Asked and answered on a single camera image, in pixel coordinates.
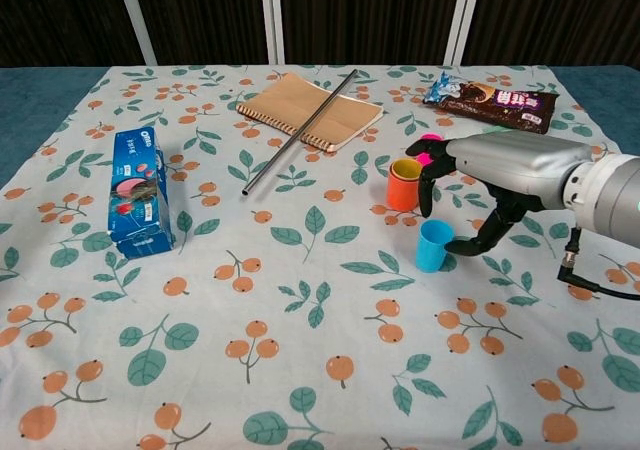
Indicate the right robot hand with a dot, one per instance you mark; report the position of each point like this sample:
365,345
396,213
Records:
520,170

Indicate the pink plastic cup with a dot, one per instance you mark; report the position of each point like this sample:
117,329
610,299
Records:
425,159

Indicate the light blue plastic cup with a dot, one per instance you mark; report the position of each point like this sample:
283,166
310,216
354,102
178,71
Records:
432,247

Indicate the brown chocolate snack packet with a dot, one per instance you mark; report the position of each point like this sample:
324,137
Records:
500,102

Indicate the orange plastic cup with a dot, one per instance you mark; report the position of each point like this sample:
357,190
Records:
402,195

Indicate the brown spiral notebook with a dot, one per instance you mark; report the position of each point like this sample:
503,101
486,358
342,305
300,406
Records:
315,110

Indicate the metal straw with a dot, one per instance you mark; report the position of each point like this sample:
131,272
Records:
300,132

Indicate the dark folding screen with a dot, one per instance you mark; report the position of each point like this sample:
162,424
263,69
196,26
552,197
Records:
350,15

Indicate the floral tablecloth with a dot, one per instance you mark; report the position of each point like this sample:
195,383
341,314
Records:
300,295

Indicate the blue Oreo cookie box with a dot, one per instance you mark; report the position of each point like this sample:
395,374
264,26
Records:
140,195

